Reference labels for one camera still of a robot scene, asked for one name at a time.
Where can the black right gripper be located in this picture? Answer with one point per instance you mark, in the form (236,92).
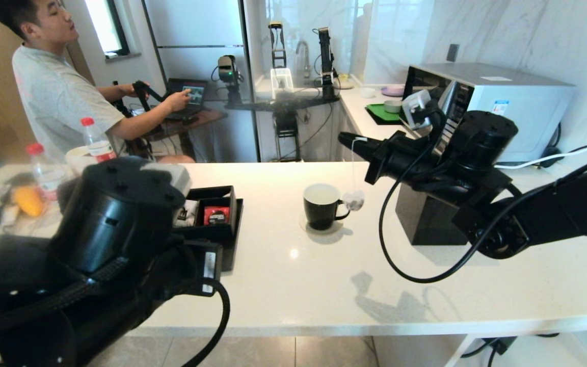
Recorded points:
(405,158)

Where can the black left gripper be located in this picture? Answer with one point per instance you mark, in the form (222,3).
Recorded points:
(196,267)

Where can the white paper cup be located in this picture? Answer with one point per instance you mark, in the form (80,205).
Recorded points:
(80,157)

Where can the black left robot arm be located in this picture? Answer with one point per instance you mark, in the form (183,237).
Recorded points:
(69,280)

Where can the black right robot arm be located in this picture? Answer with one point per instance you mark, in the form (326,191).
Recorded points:
(553,214)

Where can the white tea bag packet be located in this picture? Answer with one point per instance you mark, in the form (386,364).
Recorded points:
(186,214)

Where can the white base cabinet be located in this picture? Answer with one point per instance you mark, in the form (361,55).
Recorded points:
(354,153)

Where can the green tray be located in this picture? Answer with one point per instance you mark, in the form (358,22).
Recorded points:
(380,114)

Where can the black serving tray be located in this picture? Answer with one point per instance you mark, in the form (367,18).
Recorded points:
(230,255)

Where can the black compartment sachet box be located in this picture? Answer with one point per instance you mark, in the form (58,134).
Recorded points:
(207,229)

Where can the small grey bowl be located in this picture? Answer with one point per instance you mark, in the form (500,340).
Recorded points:
(392,107)

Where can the small white bowl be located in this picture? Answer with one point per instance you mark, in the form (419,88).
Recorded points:
(367,93)

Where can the red coffee sachet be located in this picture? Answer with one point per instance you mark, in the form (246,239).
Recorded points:
(217,216)

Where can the purple plate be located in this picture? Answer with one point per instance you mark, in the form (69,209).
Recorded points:
(393,91)

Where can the black mug white inside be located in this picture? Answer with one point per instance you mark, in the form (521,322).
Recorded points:
(319,214)

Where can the chrome kitchen faucet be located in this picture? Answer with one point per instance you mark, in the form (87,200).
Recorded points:
(305,61)

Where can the round clear coaster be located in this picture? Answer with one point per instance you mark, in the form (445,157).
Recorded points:
(303,227)

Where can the black tissue box white top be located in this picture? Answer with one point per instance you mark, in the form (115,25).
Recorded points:
(426,224)

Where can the brown wooden desk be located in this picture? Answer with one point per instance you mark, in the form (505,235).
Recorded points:
(207,118)

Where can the clear water bottle red cap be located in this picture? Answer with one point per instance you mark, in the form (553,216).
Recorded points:
(98,144)
(46,173)

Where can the black laptop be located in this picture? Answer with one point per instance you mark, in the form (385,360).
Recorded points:
(194,94)

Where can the orange yellow item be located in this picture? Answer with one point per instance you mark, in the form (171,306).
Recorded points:
(28,201)

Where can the silver microwave oven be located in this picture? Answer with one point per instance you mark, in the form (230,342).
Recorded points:
(538,97)

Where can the man in grey t-shirt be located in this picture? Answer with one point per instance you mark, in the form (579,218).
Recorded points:
(54,102)

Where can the black framed window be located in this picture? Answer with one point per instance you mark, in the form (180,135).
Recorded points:
(101,25)

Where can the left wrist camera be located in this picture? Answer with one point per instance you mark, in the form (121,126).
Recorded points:
(171,176)

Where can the black clamp frame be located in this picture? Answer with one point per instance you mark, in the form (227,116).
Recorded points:
(273,51)

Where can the dark wall socket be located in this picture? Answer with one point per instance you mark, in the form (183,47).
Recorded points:
(451,53)

